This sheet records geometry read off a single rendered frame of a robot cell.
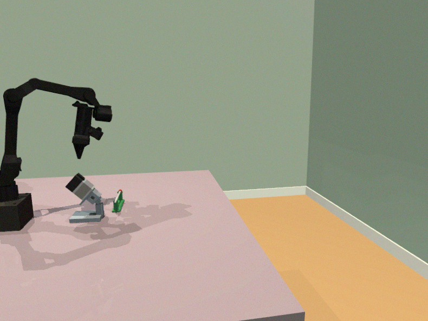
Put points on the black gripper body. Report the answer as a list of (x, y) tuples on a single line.
[(80, 127)]

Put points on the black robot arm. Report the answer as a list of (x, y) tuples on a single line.
[(11, 165)]

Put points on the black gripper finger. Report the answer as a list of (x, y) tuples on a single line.
[(79, 149)]

